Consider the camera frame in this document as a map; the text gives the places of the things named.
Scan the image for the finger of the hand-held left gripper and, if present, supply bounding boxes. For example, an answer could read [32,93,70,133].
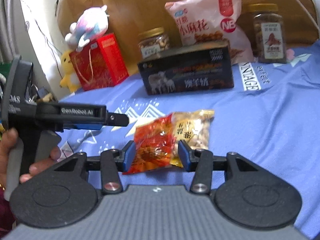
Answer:
[62,111,130,131]

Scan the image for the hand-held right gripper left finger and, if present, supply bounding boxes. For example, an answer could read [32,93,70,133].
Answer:
[42,141,137,195]

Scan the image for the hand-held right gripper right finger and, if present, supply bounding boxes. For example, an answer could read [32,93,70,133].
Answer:
[177,140,278,195]

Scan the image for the red and beige snack packet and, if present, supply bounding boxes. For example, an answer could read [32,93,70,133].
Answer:
[122,109,215,175]

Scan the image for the person's left hand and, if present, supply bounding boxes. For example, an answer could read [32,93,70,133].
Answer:
[0,129,62,192]

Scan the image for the yellow plush toy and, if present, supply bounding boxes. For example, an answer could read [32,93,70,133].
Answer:
[59,50,82,93]

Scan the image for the red gift bag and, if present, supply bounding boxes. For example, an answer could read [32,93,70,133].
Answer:
[69,32,130,92]

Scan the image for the black printed box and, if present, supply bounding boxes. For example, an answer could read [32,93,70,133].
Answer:
[137,39,235,96]

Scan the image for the short clear nut jar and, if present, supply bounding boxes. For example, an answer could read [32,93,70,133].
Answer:
[137,27,172,60]

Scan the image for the blue printed blanket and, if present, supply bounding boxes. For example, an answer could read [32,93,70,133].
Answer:
[57,39,320,240]

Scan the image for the pink white plush toy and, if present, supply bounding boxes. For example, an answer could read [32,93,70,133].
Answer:
[64,4,110,53]

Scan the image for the wooden headboard panel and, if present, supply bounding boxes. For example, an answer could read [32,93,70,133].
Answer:
[57,0,212,75]

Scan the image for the large pink snack bag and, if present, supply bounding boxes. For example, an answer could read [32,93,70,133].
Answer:
[164,0,255,65]

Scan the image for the tall clear nut jar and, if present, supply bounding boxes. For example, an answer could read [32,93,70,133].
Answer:
[247,3,288,64]

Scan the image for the brown padded headboard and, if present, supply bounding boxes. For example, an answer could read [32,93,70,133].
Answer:
[236,0,320,50]

